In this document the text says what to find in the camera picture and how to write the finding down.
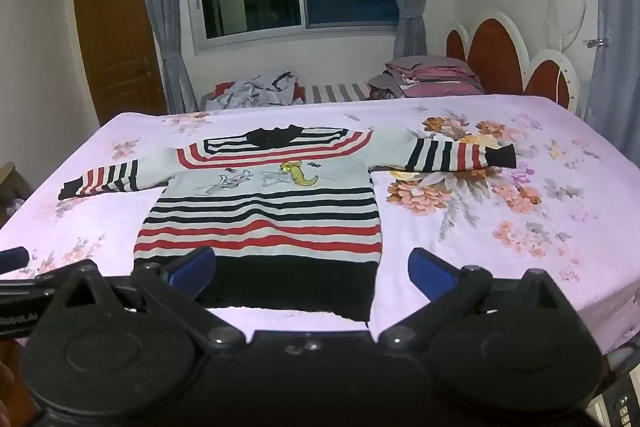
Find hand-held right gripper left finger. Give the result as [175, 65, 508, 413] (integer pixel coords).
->
[55, 247, 246, 350]

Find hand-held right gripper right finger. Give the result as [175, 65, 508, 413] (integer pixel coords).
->
[378, 248, 576, 350]

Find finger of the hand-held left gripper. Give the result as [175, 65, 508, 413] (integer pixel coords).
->
[0, 271, 58, 300]
[0, 247, 31, 274]

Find striped knit sweater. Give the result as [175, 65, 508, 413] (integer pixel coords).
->
[57, 124, 517, 323]

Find crumpled grey clothes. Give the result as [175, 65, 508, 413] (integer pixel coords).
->
[215, 69, 301, 110]

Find pink floral bed sheet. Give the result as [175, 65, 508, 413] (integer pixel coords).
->
[0, 94, 640, 358]

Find wooden stool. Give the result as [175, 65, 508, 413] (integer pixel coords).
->
[0, 162, 33, 228]

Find stack of folded pink bedding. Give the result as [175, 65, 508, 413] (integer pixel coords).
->
[369, 55, 485, 100]

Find grey striped pillow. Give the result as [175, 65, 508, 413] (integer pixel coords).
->
[302, 82, 373, 104]

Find red and white headboard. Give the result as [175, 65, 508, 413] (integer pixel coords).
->
[445, 9, 581, 110]

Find brown wooden door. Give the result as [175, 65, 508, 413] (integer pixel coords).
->
[71, 0, 168, 128]

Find black device with buttons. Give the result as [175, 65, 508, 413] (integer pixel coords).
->
[602, 374, 640, 427]

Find white cable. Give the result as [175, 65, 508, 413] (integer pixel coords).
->
[542, 0, 588, 100]

